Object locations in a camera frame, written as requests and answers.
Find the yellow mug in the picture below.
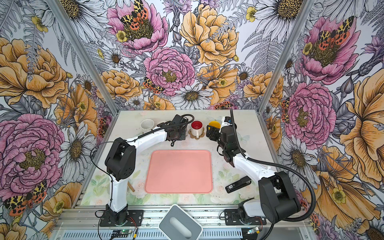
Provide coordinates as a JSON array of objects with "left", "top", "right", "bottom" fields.
[{"left": 209, "top": 121, "right": 221, "bottom": 129}]

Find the paw shaped cork coaster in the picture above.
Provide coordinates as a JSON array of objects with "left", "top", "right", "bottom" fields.
[{"left": 188, "top": 127, "right": 205, "bottom": 140}]

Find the red inside white mug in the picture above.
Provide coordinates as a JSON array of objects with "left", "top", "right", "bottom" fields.
[{"left": 191, "top": 121, "right": 203, "bottom": 130}]

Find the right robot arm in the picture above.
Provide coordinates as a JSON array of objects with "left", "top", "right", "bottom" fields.
[{"left": 207, "top": 117, "right": 305, "bottom": 224}]

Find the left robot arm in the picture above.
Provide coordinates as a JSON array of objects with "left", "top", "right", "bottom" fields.
[{"left": 102, "top": 114, "right": 195, "bottom": 226}]

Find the pink tray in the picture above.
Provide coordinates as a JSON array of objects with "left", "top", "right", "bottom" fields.
[{"left": 145, "top": 150, "right": 213, "bottom": 194}]

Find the black stapler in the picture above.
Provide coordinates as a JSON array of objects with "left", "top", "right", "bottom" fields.
[{"left": 225, "top": 176, "right": 252, "bottom": 194}]

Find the wooden mallet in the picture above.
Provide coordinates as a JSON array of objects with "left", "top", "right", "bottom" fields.
[{"left": 128, "top": 182, "right": 135, "bottom": 192}]

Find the grey tissue box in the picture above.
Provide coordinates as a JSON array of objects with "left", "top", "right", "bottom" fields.
[{"left": 159, "top": 205, "right": 203, "bottom": 240}]

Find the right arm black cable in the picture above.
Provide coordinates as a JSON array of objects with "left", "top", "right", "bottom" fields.
[{"left": 229, "top": 108, "right": 317, "bottom": 240}]

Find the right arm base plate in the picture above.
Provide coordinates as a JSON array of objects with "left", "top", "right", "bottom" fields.
[{"left": 224, "top": 209, "right": 267, "bottom": 226}]

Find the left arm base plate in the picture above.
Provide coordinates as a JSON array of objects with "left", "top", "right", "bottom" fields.
[{"left": 99, "top": 209, "right": 144, "bottom": 227}]

